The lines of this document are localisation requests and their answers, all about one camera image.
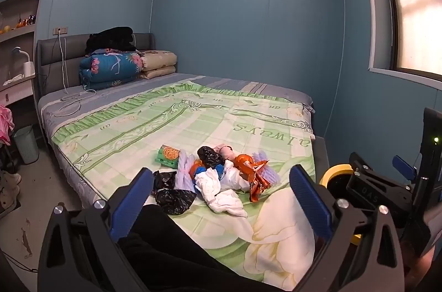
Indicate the orange peel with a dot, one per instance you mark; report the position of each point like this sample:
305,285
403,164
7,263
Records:
197,168
245,162

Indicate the wall socket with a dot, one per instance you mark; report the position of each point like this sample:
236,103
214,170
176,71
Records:
60,30

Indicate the blue crumpled plastic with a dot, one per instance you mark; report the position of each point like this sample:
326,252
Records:
209,171

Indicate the small shelf ornaments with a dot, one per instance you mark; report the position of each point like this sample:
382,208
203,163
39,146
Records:
27,20

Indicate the grey waste bin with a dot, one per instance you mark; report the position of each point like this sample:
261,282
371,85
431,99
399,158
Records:
27,145

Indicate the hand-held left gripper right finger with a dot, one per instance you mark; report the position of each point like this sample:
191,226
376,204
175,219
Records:
309,202

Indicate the white tissue with pink stain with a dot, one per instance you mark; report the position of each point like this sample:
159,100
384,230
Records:
236,179

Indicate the white crumpled cloth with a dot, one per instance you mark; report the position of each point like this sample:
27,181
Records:
13,80

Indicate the frosted window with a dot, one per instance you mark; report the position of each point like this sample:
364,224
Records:
414,29

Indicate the grey upholstered bed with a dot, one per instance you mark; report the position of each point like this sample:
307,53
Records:
58,53

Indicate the wall shelf unit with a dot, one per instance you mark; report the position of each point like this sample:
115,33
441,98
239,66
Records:
20,36

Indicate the white plastic bag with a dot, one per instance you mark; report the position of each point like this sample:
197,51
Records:
221,197

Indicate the black clothes pile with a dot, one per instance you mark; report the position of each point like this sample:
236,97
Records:
110,39

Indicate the beige shoe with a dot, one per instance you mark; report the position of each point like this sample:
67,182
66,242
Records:
10,178
8,197

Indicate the white desk lamp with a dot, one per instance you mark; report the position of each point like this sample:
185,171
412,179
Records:
28,67

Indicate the yellow fruit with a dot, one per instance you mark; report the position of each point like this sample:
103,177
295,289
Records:
6,29

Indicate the orange foil wrapper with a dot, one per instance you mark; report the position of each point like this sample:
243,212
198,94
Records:
257,181

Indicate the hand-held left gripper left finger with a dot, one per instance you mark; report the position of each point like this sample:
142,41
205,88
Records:
134,198

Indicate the large black plastic bag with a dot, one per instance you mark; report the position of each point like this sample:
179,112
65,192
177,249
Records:
174,200

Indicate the blue floral quilt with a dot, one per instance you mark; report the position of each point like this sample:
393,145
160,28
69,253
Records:
110,69

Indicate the small black plastic bag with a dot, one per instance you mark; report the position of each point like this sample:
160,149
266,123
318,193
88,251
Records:
164,179

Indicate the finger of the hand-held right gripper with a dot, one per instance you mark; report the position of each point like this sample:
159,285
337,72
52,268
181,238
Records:
369,186
404,168

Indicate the green snack packet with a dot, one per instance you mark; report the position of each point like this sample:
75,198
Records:
168,156

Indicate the pink dotted cloth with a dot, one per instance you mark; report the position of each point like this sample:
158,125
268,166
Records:
224,151

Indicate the beige folded quilt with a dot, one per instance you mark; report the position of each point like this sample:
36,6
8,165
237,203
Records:
159,62

